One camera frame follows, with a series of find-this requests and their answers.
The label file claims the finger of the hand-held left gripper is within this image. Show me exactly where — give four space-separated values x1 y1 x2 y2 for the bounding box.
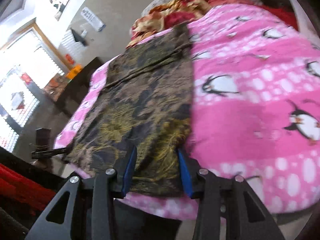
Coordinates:
31 148 72 158

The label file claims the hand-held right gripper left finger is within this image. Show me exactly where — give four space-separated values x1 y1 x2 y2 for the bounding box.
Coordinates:
25 145 138 240

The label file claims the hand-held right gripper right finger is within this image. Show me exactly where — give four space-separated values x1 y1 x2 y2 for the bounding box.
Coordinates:
177 148 285 240

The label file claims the brown floral patterned garment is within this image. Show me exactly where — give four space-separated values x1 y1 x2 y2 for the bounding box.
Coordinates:
62 23 194 197

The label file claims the dark block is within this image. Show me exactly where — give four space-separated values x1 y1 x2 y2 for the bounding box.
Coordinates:
36 128 52 146

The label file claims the red cloth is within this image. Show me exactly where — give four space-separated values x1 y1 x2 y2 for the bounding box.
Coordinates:
0 164 57 215

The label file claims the dark wooden cabinet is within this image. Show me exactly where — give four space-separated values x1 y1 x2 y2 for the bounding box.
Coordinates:
54 57 110 117

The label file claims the orange box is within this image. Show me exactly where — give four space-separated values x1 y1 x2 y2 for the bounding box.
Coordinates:
65 64 82 79

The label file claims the pink penguin print blanket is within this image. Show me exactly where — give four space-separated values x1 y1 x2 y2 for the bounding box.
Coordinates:
54 4 320 220

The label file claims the window with blinds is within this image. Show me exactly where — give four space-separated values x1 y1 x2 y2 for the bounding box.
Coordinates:
0 22 70 153

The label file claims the dark teal hanging cloth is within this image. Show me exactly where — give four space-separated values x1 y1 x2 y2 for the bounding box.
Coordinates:
71 28 88 47

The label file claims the red and gold floral quilt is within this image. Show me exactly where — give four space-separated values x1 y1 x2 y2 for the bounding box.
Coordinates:
126 0 250 49

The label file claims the red pillow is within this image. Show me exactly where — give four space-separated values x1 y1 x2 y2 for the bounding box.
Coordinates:
257 4 299 30

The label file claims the white wall paper sheet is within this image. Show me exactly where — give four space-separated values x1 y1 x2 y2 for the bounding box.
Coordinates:
81 6 105 32

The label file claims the wall poster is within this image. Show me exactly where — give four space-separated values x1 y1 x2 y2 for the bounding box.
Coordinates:
46 0 75 22

